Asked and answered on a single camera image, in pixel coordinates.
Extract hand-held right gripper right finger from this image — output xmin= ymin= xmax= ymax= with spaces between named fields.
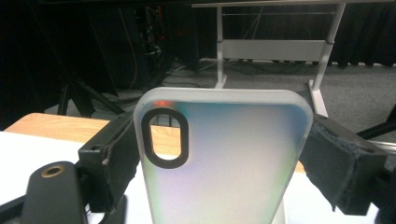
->
xmin=298 ymin=113 xmax=389 ymax=217

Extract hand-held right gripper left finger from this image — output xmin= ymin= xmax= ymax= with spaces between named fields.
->
xmin=78 ymin=111 xmax=142 ymax=215

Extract translucent iridescent phone case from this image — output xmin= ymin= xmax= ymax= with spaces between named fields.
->
xmin=133 ymin=86 xmax=315 ymax=224

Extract black tripod stand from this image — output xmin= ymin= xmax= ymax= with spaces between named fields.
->
xmin=56 ymin=73 xmax=127 ymax=119
xmin=355 ymin=104 xmax=396 ymax=142

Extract white table mat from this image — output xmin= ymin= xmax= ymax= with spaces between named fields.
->
xmin=0 ymin=130 xmax=381 ymax=224

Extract dark equipment rack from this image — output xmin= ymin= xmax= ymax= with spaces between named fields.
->
xmin=134 ymin=4 xmax=176 ymax=68

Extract black floor cables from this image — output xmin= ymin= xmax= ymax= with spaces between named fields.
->
xmin=157 ymin=57 xmax=307 ymax=90

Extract white metal desk frame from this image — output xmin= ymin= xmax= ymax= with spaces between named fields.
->
xmin=191 ymin=2 xmax=347 ymax=118

